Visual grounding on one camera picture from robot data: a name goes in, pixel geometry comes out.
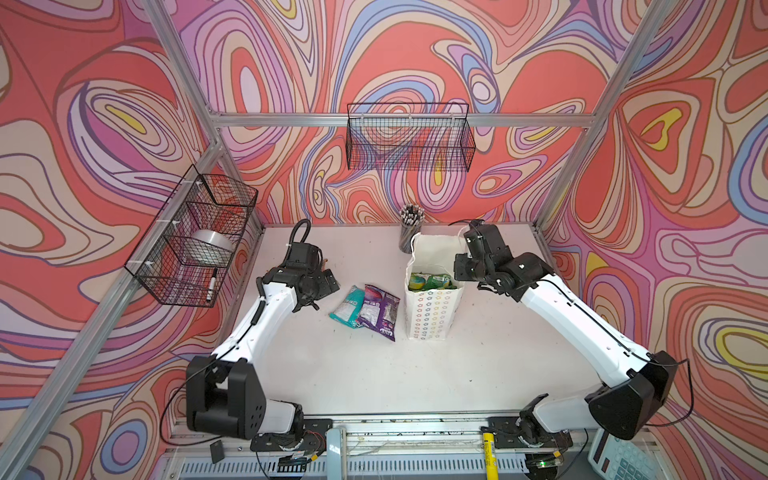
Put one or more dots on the yellow marker pen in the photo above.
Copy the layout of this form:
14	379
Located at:
491	467

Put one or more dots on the black marker pen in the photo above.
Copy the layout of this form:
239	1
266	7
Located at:
210	293

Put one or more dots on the green white snack packet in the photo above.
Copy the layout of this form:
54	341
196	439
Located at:
439	282

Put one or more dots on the black wire basket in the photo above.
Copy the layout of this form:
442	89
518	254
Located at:
409	136
200	227

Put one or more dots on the purple snack packet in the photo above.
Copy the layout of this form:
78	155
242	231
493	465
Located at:
379	311

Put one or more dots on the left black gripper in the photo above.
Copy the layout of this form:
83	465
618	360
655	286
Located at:
324	286

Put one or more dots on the teal snack packet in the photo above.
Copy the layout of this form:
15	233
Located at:
347	312

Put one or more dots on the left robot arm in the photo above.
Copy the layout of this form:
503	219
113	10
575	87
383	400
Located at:
224	395

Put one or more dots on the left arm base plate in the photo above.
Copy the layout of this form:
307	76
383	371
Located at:
309	438

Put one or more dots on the black wire basket back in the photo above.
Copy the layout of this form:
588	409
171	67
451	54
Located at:
409	136

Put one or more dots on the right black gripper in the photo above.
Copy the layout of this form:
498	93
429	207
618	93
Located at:
459	267

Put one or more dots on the pencil cup with pencils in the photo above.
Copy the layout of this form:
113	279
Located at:
411	220

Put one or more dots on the yellow green Fox's packet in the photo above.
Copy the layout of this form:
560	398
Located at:
419	282

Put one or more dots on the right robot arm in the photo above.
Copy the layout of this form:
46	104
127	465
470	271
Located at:
634	382

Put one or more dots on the white calculator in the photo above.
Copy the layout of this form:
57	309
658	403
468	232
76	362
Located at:
612	458

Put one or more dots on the silver tape roll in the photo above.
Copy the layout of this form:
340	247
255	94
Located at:
208	248

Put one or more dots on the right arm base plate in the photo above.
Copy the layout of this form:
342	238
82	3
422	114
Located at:
513	432

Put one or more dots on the black wire basket left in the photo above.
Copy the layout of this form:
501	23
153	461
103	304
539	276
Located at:
200	227

